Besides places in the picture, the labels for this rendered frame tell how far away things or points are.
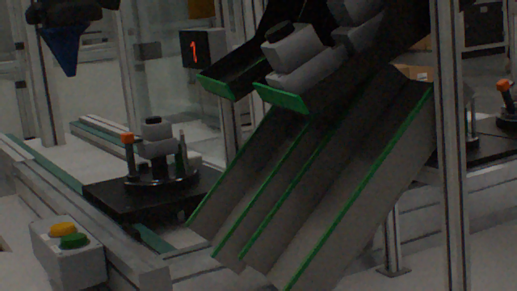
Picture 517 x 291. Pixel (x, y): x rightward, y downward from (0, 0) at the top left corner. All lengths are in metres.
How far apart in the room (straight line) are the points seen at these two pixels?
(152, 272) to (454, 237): 0.42
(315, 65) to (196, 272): 0.41
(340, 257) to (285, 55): 0.20
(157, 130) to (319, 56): 0.64
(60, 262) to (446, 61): 0.65
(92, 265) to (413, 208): 0.51
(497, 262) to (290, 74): 0.58
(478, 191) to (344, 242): 0.60
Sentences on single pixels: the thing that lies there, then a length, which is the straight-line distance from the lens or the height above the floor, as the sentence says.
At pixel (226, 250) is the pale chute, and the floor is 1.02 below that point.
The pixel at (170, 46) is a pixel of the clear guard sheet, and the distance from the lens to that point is 1.60.
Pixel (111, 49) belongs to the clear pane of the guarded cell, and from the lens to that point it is 2.49.
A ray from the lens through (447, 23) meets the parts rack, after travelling 0.70.
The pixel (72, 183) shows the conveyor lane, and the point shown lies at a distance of 1.57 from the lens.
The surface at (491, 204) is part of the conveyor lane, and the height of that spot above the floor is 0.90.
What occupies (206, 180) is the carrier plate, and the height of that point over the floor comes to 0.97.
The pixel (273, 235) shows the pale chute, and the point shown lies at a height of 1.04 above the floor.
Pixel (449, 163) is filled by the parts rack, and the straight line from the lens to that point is 0.72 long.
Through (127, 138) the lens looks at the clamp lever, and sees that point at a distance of 1.32.
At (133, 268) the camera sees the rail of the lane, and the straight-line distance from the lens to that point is 1.00.
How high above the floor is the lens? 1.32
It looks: 12 degrees down
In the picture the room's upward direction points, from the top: 6 degrees counter-clockwise
